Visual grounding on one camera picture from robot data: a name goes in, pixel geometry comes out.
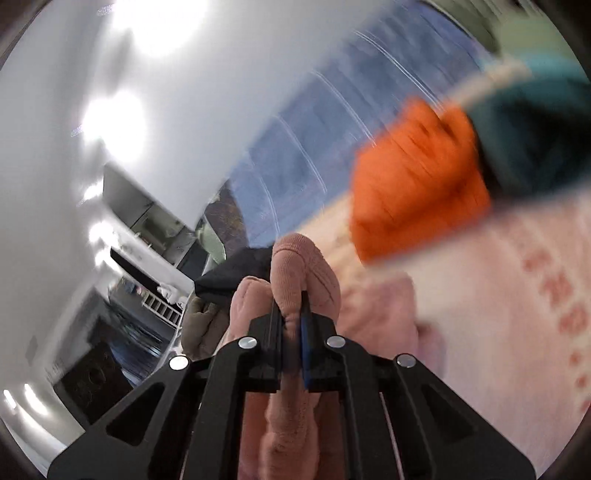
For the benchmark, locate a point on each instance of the orange garment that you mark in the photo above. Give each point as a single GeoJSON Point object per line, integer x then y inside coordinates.
{"type": "Point", "coordinates": [415, 184]}

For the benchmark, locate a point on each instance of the green pillow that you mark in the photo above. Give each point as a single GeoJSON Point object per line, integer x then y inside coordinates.
{"type": "Point", "coordinates": [211, 242]}
{"type": "Point", "coordinates": [521, 32]}

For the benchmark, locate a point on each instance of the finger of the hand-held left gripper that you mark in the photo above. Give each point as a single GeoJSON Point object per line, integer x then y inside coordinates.
{"type": "Point", "coordinates": [272, 350]}
{"type": "Point", "coordinates": [307, 355]}

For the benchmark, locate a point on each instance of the brown fleece garment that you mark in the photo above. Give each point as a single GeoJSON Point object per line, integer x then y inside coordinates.
{"type": "Point", "coordinates": [203, 327]}

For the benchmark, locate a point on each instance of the black garment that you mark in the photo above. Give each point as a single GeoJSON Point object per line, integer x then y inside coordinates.
{"type": "Point", "coordinates": [235, 277]}

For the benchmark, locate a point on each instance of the white ladder rack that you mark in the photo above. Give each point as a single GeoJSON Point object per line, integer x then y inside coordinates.
{"type": "Point", "coordinates": [161, 311]}

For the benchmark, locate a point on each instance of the dark patterned quilt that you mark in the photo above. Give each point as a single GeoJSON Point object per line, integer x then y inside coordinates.
{"type": "Point", "coordinates": [228, 217]}

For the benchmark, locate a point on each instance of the dark teal garment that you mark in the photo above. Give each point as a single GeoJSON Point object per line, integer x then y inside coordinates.
{"type": "Point", "coordinates": [531, 129]}

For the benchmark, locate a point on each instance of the pink quilted jacket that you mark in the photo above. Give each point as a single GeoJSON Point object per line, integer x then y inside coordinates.
{"type": "Point", "coordinates": [300, 263]}

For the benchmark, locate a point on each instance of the cream fleece blanket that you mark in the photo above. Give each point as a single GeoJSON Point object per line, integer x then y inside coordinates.
{"type": "Point", "coordinates": [508, 300]}

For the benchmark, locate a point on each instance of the blue striped bed sheet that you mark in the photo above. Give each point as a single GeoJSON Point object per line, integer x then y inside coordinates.
{"type": "Point", "coordinates": [323, 138]}

